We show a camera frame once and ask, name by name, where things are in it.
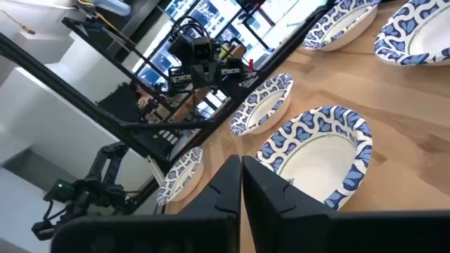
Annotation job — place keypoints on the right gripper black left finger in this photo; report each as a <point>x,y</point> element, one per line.
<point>225,196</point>

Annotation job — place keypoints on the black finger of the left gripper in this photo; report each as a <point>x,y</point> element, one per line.
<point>214,75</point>
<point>200,77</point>

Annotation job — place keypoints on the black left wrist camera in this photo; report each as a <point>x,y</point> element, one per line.
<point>202,49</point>

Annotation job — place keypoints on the black aluminium table frame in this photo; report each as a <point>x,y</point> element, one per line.
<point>88,103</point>

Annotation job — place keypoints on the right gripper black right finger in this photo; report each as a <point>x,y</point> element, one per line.
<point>263,196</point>

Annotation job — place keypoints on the blue patterned paper bowl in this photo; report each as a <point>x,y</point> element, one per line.
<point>183,179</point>
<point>316,165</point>
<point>422,38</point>
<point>342,26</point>
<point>263,109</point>

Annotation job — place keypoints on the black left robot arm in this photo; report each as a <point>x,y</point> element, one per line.
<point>179,49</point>

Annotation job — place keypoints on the background black robot arm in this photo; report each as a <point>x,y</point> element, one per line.
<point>98,189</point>

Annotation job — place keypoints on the person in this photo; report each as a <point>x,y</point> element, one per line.
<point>142,100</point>

